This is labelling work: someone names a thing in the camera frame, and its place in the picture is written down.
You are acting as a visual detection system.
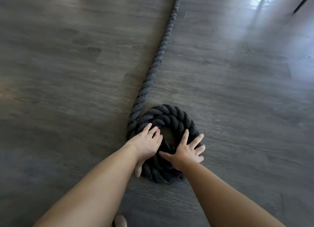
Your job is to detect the person's right forearm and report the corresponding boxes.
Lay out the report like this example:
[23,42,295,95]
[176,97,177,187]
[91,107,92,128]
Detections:
[180,162,286,227]

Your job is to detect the thick black twisted rope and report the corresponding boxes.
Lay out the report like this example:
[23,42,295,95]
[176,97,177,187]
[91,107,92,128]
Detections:
[126,0,204,185]

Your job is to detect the person's left hand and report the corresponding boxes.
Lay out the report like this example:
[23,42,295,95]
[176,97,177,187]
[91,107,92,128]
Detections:
[125,123,163,178]

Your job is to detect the dark chair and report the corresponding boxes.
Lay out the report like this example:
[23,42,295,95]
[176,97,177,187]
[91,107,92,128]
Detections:
[293,0,314,14]

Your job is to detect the person's left forearm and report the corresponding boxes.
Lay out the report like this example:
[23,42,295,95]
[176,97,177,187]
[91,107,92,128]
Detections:
[33,143,142,227]

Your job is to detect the person's right hand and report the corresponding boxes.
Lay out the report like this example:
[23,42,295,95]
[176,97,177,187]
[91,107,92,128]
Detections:
[159,129,206,172]

